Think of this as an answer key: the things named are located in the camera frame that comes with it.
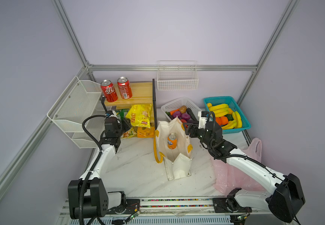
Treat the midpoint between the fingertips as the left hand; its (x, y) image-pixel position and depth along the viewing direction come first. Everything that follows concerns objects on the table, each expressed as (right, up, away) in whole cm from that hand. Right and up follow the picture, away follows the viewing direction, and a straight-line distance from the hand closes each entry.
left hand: (127, 121), depth 84 cm
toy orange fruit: (+68, 0, +21) cm, 71 cm away
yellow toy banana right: (+77, -1, +19) cm, 79 cm away
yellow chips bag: (+7, +4, +3) cm, 8 cm away
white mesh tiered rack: (-28, +12, -1) cm, 31 cm away
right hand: (+35, -1, -7) cm, 36 cm away
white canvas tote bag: (+30, -23, -8) cm, 38 cm away
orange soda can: (+28, -13, +6) cm, 32 cm away
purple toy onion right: (+39, +4, +24) cm, 46 cm away
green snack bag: (-5, +5, +6) cm, 9 cm away
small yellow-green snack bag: (-3, -9, +15) cm, 18 cm away
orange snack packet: (+9, -8, +15) cm, 19 cm away
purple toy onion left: (+33, +6, +27) cm, 43 cm away
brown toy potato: (+38, +10, +30) cm, 49 cm away
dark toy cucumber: (+43, +9, +30) cm, 53 cm away
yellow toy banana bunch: (+65, +8, +24) cm, 70 cm away
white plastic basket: (+32, +14, +31) cm, 47 cm away
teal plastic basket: (+79, +11, +30) cm, 86 cm away
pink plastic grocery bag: (+58, -32, -6) cm, 66 cm away
